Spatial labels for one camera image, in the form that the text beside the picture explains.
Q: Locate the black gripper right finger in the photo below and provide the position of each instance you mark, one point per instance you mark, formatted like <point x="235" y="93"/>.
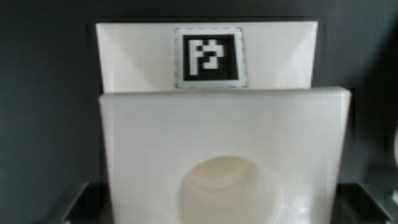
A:
<point x="368" y="206"/>

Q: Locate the white lamp base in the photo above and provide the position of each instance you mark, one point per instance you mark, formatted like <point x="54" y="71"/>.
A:
<point x="223" y="130"/>

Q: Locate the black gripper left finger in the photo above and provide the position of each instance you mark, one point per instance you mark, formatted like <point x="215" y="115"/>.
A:
<point x="79" y="206"/>

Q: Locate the white lamp bulb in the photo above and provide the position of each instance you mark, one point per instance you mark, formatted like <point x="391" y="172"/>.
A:
<point x="395" y="168"/>

